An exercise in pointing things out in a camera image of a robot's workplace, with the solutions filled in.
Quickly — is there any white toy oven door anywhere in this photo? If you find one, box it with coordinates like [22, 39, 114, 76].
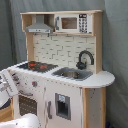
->
[13, 86, 44, 123]

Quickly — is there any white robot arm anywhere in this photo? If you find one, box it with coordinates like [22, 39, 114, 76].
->
[0, 69, 18, 109]

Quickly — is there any white wooden toy kitchen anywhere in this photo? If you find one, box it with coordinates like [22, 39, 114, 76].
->
[9, 10, 115, 128]

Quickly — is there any grey toy sink basin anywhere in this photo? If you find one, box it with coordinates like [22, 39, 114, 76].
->
[53, 67, 92, 81]

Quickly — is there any black toy faucet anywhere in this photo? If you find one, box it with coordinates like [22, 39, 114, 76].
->
[76, 50, 94, 70]

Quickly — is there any black toy stovetop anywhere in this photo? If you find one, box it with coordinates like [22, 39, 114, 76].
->
[20, 61, 56, 72]

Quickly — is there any right red stove knob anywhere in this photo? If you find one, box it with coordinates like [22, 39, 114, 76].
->
[32, 81, 37, 87]

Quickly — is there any grey toy ice dispenser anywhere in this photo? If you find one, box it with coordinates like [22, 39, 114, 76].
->
[55, 93, 71, 120]

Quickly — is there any toy microwave oven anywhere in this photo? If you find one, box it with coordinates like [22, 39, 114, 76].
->
[55, 14, 92, 33]

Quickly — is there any grey toy range hood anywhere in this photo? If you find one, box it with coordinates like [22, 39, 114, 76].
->
[25, 15, 53, 34]

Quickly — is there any grey backdrop curtain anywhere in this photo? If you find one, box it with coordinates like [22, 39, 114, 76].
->
[0, 0, 128, 128]

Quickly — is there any grey cabinet door handle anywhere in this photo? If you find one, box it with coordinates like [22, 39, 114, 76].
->
[47, 101, 52, 119]

